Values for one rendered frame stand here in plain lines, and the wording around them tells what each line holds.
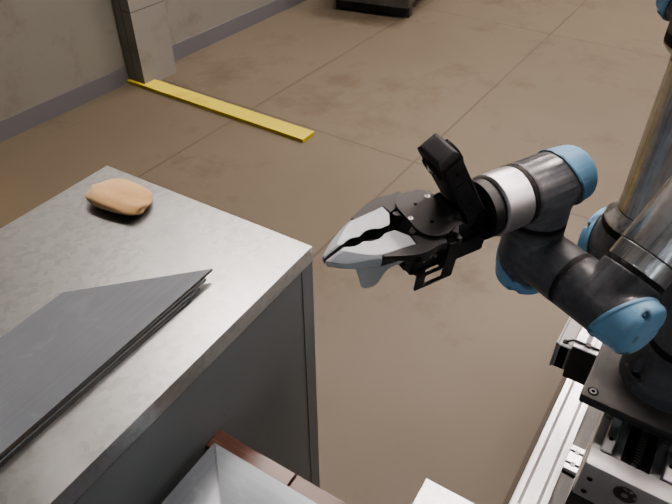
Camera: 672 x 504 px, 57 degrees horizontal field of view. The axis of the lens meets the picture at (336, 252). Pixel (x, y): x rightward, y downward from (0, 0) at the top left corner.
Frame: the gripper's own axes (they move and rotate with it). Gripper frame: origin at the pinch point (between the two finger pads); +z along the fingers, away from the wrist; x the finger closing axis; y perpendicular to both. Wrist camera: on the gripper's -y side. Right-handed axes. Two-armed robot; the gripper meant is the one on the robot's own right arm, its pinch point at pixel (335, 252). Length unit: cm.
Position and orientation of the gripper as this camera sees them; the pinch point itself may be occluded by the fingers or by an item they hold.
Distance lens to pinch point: 61.3
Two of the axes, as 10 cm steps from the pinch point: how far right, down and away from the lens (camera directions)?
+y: -0.7, 6.9, 7.2
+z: -8.6, 3.3, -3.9
